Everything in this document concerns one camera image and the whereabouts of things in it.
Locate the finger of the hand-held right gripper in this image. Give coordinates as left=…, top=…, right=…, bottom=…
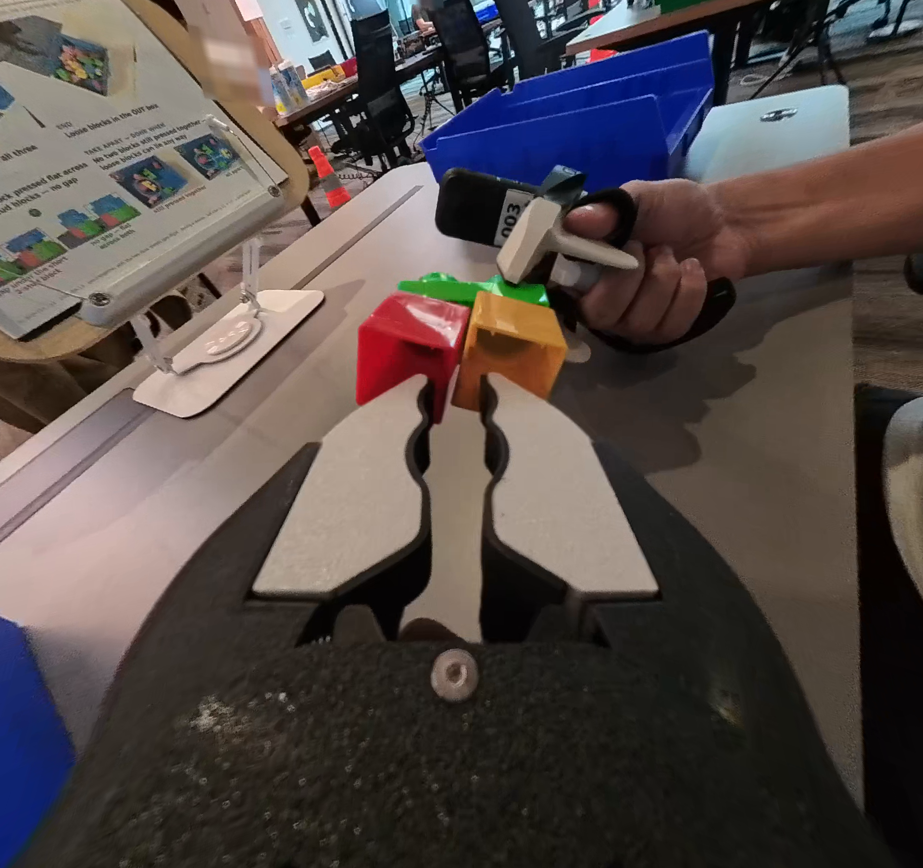
left=496, top=199, right=566, bottom=286

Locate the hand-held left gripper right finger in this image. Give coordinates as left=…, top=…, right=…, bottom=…
left=480, top=374, right=662, bottom=642

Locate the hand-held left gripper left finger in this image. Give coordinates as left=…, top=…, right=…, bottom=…
left=251, top=375, right=435, bottom=642

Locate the green two-stud toy block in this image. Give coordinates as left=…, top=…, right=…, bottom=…
left=398, top=271, right=552, bottom=308

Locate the blue plastic bin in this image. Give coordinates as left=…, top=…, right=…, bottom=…
left=420, top=89, right=711, bottom=192
left=0, top=616, right=78, bottom=868
left=498, top=30, right=716, bottom=133

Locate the yellow single-stud toy block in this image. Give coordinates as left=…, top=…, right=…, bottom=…
left=450, top=291, right=568, bottom=413

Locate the red single-stud toy block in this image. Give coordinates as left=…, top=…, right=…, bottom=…
left=355, top=292, right=471, bottom=424

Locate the person's right forearm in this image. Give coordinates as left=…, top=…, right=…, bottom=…
left=721, top=114, right=923, bottom=279

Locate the orange traffic cone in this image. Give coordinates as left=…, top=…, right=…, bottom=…
left=308, top=145, right=352, bottom=209

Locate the black office chair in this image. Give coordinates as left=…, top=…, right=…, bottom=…
left=431, top=0, right=516, bottom=110
left=349, top=10, right=418, bottom=168
left=482, top=0, right=571, bottom=83

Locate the wooden table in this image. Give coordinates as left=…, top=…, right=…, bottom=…
left=566, top=0, right=862, bottom=108

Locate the silver laptop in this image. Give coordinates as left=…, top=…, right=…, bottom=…
left=685, top=85, right=852, bottom=184

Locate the printed instruction sheet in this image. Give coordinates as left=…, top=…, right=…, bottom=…
left=0, top=0, right=274, bottom=341

